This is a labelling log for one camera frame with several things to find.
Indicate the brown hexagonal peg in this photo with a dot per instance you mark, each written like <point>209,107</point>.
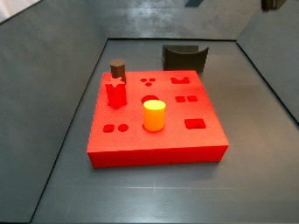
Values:
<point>118,69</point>

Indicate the yellow cylinder peg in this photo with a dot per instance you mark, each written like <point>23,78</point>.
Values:
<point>154,115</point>

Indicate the red foam hole board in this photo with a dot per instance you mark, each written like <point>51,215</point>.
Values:
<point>193,137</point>

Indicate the red star prism peg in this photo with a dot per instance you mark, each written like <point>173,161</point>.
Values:
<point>117,93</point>

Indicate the black curved fixture block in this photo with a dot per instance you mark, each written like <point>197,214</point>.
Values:
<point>185,57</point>

